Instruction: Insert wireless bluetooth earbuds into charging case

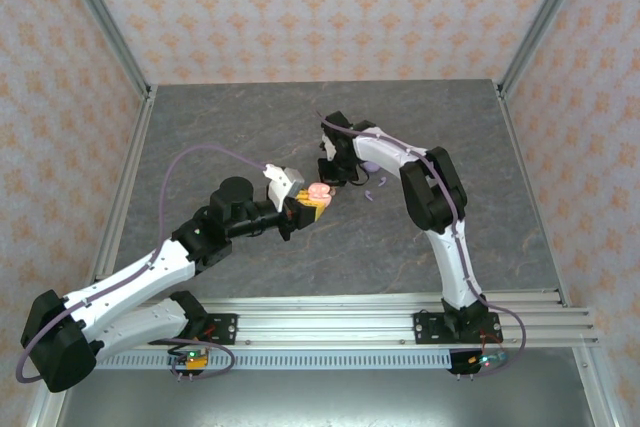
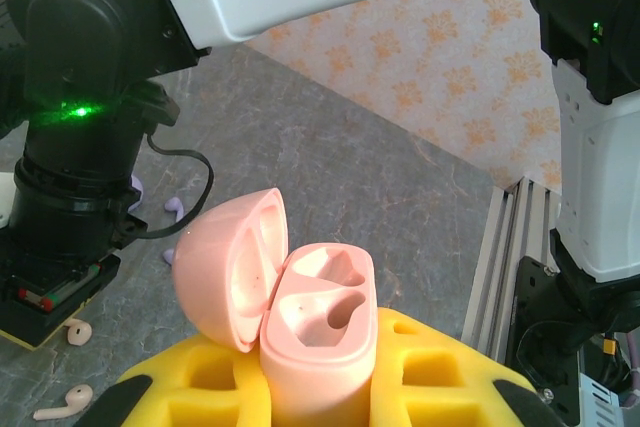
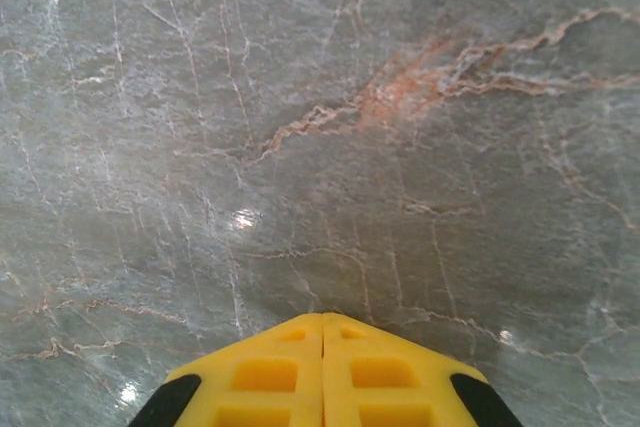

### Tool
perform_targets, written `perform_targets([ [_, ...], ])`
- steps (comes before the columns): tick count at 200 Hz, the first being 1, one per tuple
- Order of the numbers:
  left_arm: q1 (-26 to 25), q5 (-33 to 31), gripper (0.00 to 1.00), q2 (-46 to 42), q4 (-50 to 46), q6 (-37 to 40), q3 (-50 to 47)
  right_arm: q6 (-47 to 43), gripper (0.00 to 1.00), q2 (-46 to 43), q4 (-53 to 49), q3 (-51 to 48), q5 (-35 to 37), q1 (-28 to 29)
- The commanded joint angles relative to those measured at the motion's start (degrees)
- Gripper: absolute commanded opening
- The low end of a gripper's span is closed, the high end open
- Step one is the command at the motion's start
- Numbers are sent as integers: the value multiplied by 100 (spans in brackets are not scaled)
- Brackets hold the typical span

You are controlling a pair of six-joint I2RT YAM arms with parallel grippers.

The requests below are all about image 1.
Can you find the aluminium frame post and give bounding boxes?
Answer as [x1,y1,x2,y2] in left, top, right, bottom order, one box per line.
[497,0,599,98]
[52,0,154,98]

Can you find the slotted grey cable duct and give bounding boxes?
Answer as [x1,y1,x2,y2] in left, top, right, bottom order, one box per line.
[94,350,454,372]

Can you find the aluminium right side rail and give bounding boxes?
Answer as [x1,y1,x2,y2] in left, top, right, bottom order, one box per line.
[494,81,624,427]

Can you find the aluminium right frame post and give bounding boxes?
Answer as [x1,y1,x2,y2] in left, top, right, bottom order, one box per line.
[497,0,599,98]

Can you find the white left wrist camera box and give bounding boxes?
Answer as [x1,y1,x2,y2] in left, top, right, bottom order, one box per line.
[263,162,306,213]

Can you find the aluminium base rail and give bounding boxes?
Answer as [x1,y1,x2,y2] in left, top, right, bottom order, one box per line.
[134,288,601,349]

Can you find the aluminium left frame post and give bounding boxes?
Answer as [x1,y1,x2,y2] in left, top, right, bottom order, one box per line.
[52,0,154,98]

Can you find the aluminium left side rail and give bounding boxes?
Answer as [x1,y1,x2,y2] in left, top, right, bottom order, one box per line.
[24,85,159,427]

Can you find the pink earbud charging case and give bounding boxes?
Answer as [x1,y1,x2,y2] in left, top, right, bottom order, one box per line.
[305,181,337,207]

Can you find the grey metal shelf sheet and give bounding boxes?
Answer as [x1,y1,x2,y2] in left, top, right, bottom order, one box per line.
[54,369,599,427]

